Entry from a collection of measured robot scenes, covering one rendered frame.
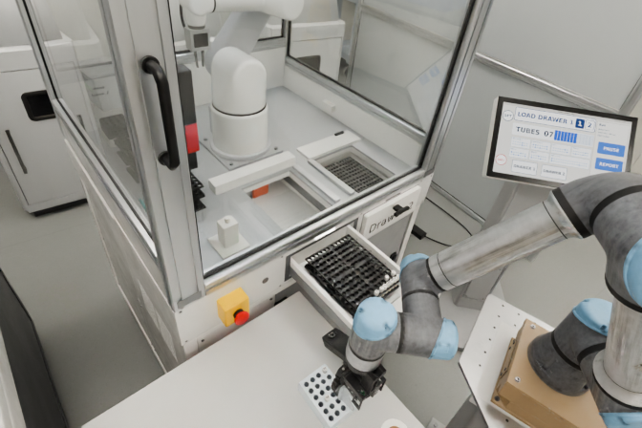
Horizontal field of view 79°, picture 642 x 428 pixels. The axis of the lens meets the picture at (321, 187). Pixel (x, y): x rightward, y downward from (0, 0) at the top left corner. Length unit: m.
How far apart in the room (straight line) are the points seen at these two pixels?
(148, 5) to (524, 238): 0.70
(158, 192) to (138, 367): 1.39
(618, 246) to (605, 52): 1.77
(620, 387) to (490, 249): 0.34
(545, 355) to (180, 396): 0.89
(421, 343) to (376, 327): 0.09
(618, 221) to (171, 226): 0.75
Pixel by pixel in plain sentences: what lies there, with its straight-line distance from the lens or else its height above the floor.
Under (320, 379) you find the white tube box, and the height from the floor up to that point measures 0.80.
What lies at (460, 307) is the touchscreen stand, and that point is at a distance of 2.34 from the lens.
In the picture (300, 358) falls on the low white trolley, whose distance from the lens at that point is 1.14.
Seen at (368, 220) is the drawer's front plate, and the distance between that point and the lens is 1.29.
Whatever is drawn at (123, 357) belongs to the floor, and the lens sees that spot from 2.11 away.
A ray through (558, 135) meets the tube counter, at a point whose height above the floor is 1.11.
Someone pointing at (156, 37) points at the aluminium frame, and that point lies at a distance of 0.64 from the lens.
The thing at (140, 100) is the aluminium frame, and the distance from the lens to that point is 0.67.
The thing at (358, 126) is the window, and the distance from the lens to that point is 1.04.
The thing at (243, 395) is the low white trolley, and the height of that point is 0.76.
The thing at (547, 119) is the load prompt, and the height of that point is 1.15.
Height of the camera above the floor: 1.77
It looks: 38 degrees down
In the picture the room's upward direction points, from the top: 8 degrees clockwise
